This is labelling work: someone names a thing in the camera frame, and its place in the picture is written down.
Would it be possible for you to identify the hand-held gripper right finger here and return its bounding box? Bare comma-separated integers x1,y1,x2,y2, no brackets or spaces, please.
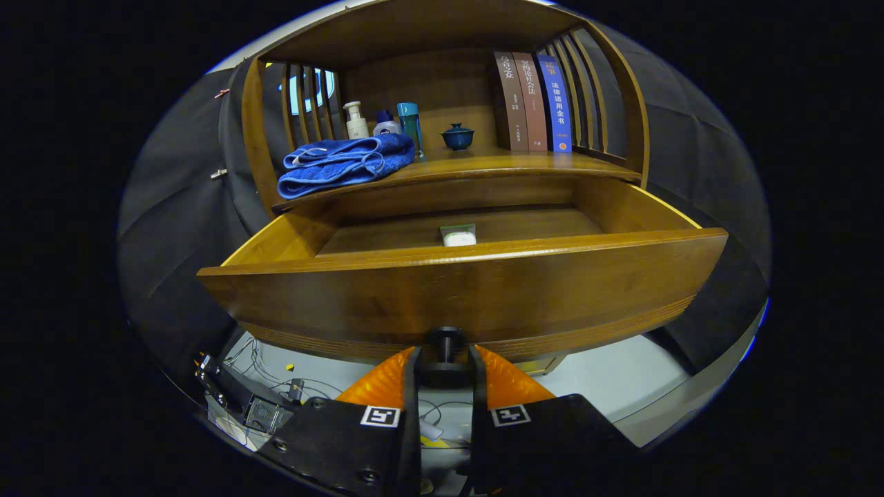
470,344,640,497

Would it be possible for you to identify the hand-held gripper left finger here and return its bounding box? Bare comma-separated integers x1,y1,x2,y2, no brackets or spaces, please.
259,345,422,497

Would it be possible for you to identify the white and green tube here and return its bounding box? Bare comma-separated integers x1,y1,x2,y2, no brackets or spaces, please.
440,223,478,248

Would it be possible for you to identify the wooden cabinet door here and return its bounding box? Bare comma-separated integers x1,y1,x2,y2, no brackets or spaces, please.
511,353,568,377

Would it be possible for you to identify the wooden countertop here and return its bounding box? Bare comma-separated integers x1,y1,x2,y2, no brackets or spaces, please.
273,144,643,211

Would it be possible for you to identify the wooden cabinet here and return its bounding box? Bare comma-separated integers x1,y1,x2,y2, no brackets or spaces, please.
238,0,651,377

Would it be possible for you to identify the metal mesh box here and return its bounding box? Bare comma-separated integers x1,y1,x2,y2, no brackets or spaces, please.
243,396,294,434

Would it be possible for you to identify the blue folded towel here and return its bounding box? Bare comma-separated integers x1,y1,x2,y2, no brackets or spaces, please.
277,133,416,201

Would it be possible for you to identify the blue lidded teacup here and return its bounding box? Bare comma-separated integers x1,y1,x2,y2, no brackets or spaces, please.
441,123,475,151

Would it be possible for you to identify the teal transparent bottle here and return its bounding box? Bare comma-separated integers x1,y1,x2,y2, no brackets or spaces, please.
396,102,426,163

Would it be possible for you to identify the white pump bottle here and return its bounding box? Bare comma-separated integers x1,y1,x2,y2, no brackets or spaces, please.
343,101,369,140

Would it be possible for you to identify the dark brown book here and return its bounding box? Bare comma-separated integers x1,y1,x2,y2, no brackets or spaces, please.
493,51,529,152

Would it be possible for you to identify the reddish brown book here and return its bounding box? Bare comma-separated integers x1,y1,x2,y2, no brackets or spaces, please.
512,52,548,152

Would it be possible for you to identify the blue book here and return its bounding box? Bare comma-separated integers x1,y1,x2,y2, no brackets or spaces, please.
535,54,574,153

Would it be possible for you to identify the tangle of floor cables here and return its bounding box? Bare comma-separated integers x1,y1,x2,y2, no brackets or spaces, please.
221,336,346,415

